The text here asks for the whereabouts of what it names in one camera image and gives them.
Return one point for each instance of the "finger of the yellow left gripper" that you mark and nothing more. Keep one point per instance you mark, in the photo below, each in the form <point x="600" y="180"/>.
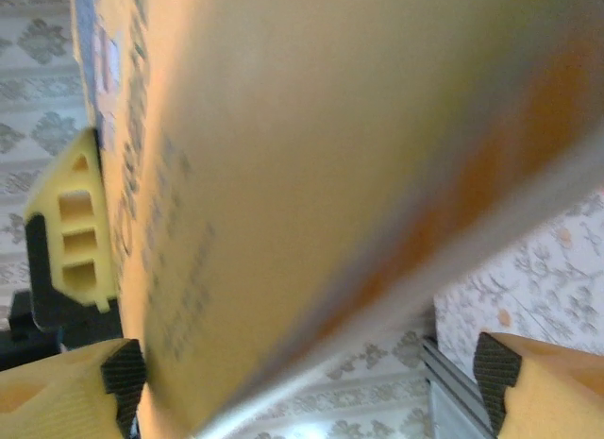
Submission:
<point x="56" y="189"/>

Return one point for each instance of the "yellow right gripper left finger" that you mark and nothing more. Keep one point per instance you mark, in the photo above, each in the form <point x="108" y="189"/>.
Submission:
<point x="56" y="401"/>

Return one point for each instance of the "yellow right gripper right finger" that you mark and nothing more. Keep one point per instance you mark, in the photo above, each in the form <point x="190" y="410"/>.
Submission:
<point x="557" y="401"/>

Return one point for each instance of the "yellow book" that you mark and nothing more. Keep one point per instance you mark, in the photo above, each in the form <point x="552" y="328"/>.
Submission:
<point x="330" y="151"/>

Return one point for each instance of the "aluminium frame post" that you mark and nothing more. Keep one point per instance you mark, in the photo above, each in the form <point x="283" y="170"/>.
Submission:
<point x="453" y="401"/>

